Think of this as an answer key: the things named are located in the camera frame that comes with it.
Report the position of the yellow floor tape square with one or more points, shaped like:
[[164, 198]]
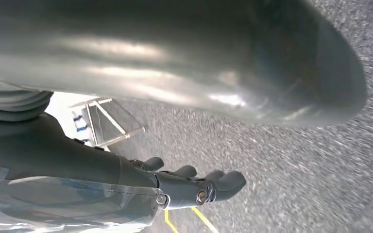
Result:
[[202, 220]]

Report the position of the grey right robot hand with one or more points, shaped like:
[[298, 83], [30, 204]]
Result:
[[61, 167]]

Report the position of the stainless steel table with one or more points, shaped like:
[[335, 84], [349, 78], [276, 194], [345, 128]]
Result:
[[109, 117]]

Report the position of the silver robot torso shell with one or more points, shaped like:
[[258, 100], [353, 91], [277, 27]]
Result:
[[173, 48]]

